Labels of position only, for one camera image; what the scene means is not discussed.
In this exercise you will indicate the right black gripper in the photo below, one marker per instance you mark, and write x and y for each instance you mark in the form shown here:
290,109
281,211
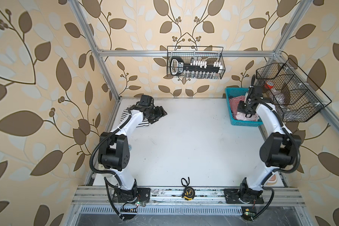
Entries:
240,108

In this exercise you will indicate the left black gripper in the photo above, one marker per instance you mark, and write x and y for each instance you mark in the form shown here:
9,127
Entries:
160,112

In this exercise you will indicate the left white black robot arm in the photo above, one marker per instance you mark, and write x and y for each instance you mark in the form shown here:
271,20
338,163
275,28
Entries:
112,155

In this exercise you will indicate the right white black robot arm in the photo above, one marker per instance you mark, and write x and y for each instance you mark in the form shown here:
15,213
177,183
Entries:
280,151

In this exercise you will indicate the red white striped tank top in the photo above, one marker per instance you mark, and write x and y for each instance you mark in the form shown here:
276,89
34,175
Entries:
234,103

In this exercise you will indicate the pink white tank top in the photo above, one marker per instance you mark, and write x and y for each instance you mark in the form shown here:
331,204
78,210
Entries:
243,117

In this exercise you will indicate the red capped plastic bottle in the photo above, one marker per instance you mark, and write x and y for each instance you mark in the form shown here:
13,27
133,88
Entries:
274,89

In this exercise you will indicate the teal plastic basket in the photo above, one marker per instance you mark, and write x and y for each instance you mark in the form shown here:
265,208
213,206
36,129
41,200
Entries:
235,92

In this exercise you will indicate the black white tool set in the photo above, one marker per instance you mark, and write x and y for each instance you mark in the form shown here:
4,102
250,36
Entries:
178,66

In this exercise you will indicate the yellow black tape measure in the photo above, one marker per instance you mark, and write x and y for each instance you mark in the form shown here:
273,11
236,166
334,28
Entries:
188,192

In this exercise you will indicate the right circuit board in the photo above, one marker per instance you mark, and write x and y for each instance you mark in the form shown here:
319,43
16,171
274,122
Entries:
248,213

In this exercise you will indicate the right black wire basket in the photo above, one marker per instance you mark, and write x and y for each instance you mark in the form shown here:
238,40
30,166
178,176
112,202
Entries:
304,97

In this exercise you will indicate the black wire basket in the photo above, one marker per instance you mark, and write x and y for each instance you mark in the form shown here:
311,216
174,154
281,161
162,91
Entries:
304,97
212,55

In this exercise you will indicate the back black wire basket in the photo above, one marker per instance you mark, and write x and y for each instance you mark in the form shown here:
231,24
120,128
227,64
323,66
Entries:
212,55

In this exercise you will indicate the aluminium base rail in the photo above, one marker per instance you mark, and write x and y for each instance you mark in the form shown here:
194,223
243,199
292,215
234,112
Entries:
195,196

